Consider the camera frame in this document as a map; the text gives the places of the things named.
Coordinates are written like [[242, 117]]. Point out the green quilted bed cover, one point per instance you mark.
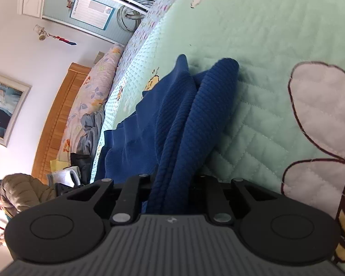
[[285, 132]]

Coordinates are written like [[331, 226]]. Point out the wall lamp near wardrobe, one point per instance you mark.
[[43, 34]]

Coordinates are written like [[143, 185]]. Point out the wooden headboard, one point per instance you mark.
[[50, 141]]

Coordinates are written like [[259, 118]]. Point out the white kettle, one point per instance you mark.
[[69, 176]]

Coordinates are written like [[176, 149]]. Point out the white sliding door wardrobe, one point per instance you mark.
[[112, 20]]

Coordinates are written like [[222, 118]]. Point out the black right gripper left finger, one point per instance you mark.
[[75, 223]]

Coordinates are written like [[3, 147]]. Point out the framed wedding photo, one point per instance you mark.
[[12, 96]]

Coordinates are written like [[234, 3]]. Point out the blue knit garment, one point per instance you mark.
[[171, 132]]

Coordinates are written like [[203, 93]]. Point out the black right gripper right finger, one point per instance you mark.
[[270, 225]]

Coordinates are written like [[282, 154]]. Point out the blue bordered poster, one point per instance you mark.
[[92, 13]]

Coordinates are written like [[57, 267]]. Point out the floral pillow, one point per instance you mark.
[[92, 94]]

